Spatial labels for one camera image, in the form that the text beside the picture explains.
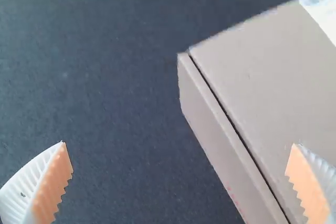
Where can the cardboard box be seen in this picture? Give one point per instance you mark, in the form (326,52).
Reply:
(262,77)

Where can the black mat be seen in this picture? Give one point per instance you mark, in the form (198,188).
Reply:
(92,64)

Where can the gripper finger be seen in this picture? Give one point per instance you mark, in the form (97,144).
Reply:
(29,190)
(315,190)

